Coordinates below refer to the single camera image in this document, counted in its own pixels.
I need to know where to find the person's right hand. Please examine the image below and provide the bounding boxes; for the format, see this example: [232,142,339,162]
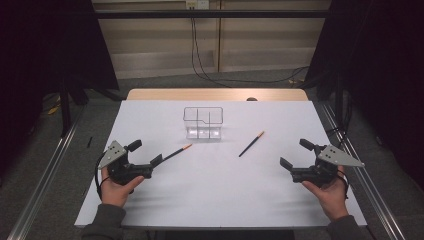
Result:
[301,165,350,223]

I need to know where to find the black metal stand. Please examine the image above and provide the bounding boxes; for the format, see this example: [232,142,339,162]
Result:
[58,76,73,138]
[334,71,344,126]

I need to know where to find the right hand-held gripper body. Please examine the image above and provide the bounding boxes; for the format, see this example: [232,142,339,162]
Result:
[290,143,366,188]

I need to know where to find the dark curtain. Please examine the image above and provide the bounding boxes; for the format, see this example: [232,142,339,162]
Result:
[0,0,120,174]
[304,0,424,191]

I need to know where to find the white table mat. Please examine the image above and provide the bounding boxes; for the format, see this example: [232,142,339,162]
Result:
[74,100,368,230]

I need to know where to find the black metal crossbar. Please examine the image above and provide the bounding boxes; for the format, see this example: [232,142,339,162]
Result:
[94,9,329,19]

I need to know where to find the black wall cable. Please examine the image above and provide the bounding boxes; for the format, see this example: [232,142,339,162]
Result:
[190,17,311,85]

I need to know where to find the white wall socket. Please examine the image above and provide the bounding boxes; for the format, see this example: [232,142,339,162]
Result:
[185,0,210,10]

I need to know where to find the clear plastic pen holder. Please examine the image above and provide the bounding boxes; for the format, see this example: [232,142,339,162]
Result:
[182,106,224,140]

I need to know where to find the hand-held gripper cable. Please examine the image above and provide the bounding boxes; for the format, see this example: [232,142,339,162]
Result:
[336,168,350,200]
[94,159,111,201]

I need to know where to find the person's left hand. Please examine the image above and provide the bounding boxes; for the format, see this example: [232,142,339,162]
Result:
[99,166,146,208]

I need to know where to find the right hand-held gripper cable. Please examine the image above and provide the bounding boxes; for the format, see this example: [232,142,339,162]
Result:
[336,168,350,200]

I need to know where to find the wooden table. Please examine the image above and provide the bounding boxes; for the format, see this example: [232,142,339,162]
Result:
[125,88,309,102]

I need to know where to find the left hand-held gripper cable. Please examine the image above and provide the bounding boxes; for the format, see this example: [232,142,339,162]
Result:
[94,159,111,201]

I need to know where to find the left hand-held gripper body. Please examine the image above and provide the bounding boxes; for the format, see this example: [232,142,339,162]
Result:
[97,140,155,186]

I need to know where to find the aluminium floor rail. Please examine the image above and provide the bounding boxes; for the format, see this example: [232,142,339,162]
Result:
[321,103,406,240]
[6,109,86,240]

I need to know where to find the black pencil with orange end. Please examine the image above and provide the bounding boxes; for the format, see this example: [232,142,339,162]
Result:
[161,143,194,162]
[238,130,265,158]

